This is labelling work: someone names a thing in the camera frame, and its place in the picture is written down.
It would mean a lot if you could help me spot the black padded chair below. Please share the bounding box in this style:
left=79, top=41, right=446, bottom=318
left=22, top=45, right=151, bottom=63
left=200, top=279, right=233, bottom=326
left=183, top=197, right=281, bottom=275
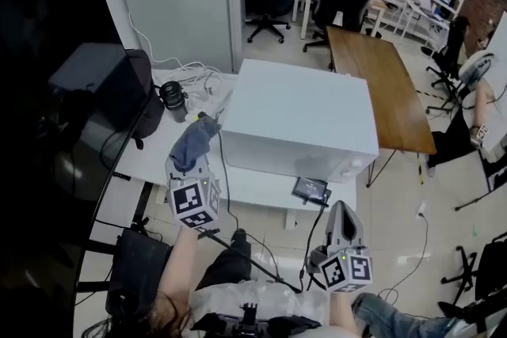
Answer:
left=105, top=226, right=173, bottom=314

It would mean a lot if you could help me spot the person's leg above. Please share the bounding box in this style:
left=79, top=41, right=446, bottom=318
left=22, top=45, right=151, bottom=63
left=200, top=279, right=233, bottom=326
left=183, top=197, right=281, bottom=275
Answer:
left=195, top=228, right=255, bottom=291
left=351, top=291, right=477, bottom=338

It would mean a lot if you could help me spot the person's left forearm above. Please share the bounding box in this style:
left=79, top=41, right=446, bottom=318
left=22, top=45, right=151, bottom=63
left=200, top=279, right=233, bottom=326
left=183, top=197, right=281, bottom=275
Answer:
left=155, top=226, right=208, bottom=316

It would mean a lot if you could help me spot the thin black device cable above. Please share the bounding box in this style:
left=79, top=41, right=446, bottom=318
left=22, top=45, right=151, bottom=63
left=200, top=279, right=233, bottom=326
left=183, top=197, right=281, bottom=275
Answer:
left=299, top=203, right=330, bottom=292

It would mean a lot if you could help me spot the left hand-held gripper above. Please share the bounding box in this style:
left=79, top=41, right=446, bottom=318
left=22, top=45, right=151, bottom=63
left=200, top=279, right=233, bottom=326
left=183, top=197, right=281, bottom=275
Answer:
left=165, top=153, right=223, bottom=231

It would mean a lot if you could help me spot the person's white shirt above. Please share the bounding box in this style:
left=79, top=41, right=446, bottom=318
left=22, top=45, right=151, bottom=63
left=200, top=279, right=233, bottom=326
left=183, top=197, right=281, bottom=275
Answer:
left=189, top=279, right=332, bottom=338

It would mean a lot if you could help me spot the straight black gripper cable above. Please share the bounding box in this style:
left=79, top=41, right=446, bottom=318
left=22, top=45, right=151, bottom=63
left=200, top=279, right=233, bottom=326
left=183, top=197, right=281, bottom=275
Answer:
left=196, top=228, right=303, bottom=294

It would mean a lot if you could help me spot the black high-back office chair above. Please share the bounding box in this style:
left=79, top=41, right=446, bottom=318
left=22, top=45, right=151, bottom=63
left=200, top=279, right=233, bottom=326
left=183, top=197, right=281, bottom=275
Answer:
left=302, top=0, right=383, bottom=53

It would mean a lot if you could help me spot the person's right forearm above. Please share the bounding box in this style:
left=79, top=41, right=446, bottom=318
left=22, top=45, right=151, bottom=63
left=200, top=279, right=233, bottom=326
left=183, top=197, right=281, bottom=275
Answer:
left=327, top=290, right=360, bottom=338

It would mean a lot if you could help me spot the person's left leg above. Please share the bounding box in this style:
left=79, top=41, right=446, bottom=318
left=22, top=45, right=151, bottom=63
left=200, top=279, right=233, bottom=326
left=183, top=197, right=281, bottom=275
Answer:
left=195, top=228, right=255, bottom=291

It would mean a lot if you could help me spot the white microwave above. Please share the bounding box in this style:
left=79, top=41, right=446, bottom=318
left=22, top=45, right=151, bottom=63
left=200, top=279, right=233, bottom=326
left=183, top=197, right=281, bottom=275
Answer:
left=219, top=58, right=380, bottom=184

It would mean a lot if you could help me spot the brown wooden table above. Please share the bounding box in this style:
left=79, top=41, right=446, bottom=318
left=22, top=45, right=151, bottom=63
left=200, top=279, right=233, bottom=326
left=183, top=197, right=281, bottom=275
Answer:
left=325, top=25, right=438, bottom=156

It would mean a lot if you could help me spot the black backpack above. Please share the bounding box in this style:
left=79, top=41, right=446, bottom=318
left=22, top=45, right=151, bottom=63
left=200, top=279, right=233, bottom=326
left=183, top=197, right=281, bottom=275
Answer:
left=123, top=48, right=166, bottom=150

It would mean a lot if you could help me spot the black floor stand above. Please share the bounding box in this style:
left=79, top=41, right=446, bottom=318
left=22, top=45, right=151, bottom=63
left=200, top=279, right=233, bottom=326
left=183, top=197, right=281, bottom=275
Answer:
left=454, top=153, right=507, bottom=211

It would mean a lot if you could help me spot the white cable tangle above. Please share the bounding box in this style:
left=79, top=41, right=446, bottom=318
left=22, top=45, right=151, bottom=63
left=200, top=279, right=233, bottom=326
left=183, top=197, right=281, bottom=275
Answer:
left=173, top=60, right=239, bottom=112

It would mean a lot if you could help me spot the small black screen device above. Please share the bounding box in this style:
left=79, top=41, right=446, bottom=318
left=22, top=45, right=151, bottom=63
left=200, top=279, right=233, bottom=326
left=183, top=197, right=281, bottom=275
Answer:
left=291, top=176, right=333, bottom=207

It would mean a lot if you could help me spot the large black curved monitor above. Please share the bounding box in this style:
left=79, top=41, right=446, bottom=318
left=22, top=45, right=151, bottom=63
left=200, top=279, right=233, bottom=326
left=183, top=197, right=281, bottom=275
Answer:
left=0, top=0, right=160, bottom=338

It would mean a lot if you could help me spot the black camera lens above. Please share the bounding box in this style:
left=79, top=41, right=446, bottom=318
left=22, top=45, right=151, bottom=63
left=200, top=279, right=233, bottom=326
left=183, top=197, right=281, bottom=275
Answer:
left=158, top=80, right=189, bottom=124

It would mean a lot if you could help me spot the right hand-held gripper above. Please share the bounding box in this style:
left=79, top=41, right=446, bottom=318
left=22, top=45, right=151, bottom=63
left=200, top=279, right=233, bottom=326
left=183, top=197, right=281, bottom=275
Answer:
left=306, top=200, right=375, bottom=294

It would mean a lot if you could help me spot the black chest mount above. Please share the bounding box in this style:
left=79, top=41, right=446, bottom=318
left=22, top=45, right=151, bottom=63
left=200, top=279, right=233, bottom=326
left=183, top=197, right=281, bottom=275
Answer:
left=191, top=302, right=322, bottom=338

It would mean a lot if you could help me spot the black power cable with plug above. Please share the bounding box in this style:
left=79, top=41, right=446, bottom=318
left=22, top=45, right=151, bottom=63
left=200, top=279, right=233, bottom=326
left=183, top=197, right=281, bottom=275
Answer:
left=196, top=111, right=280, bottom=279

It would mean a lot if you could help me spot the person's right leg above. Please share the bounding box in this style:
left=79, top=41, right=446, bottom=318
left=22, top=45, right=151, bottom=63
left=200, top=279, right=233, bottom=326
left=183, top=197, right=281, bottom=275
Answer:
left=351, top=291, right=477, bottom=338

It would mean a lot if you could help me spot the grey metal cabinet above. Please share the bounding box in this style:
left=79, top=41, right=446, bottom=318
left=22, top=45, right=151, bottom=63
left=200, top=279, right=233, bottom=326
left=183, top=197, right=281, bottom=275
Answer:
left=112, top=0, right=243, bottom=74

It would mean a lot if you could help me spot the long white wall cable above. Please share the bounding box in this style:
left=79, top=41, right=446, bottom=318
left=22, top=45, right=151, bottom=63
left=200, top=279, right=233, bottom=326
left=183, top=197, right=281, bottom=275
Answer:
left=128, top=10, right=188, bottom=71

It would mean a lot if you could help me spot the dark blue cloth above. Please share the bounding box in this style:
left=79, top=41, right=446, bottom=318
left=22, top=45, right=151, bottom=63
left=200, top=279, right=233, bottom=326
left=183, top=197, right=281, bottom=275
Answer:
left=169, top=112, right=221, bottom=173

